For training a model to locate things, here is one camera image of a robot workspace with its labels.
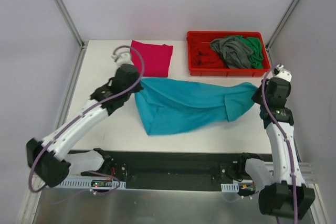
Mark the right aluminium frame post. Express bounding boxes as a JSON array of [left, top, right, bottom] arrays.
[[266, 0, 301, 51]]

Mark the folded magenta t shirt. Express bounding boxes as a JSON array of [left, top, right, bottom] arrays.
[[131, 40, 173, 78]]

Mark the grey t shirt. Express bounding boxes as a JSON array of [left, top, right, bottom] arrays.
[[209, 36, 253, 69]]

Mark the aluminium frame post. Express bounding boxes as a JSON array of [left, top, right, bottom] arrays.
[[54, 0, 85, 49], [266, 0, 301, 51]]

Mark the left aluminium frame post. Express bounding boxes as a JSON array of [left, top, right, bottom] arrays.
[[54, 0, 85, 49]]

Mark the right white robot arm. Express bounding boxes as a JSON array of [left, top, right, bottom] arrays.
[[233, 74, 316, 223]]

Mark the dark red t shirt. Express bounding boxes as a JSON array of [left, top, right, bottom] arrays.
[[187, 37, 225, 69]]

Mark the green t shirt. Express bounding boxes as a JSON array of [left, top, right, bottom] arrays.
[[241, 37, 264, 69]]

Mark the red plastic bin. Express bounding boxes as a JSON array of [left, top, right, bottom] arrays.
[[186, 31, 270, 77]]

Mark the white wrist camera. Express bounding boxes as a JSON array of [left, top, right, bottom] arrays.
[[272, 64, 292, 83], [111, 51, 133, 68]]

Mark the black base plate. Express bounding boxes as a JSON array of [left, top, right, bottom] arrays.
[[62, 149, 274, 190]]

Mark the teal t shirt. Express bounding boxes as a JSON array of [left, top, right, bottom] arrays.
[[135, 78, 257, 136]]

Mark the right white cable duct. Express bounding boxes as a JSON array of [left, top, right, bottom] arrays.
[[220, 183, 239, 193]]

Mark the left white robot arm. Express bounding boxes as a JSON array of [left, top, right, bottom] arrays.
[[26, 63, 142, 187]]

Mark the left white cable duct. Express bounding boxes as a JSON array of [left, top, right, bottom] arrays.
[[56, 178, 126, 190]]

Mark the white cable duct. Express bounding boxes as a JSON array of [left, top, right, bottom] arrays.
[[56, 178, 126, 190], [220, 183, 239, 193]]

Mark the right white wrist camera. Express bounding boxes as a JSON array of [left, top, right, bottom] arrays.
[[272, 64, 292, 83]]

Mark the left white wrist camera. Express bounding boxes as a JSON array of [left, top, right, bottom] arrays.
[[111, 51, 133, 68]]

